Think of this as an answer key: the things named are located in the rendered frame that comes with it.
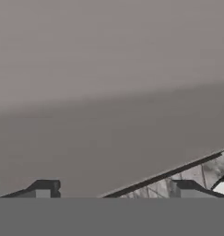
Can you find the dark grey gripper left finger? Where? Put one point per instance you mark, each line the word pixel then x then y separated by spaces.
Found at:
pixel 45 185

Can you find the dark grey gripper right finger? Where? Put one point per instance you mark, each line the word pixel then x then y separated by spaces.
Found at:
pixel 190 185

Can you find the grey fridge door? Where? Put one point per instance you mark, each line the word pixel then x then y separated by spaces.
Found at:
pixel 95 92

